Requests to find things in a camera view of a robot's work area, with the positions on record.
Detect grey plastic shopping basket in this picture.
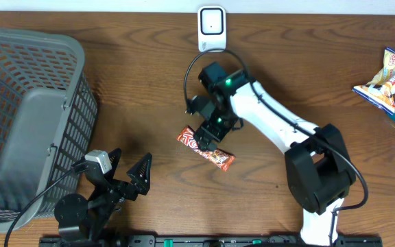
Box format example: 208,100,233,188
0,28,97,233

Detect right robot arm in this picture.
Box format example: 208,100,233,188
188,62,356,246

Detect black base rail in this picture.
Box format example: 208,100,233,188
39,234,383,247

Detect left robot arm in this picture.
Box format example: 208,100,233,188
54,148,152,246

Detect white barcode scanner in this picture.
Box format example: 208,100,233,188
197,6,227,52

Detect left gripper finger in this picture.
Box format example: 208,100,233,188
106,148,121,178
127,152,152,196

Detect red snack bar wrapper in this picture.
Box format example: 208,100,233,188
176,126,235,172

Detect yellow snack bag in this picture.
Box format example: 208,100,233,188
352,47,395,115

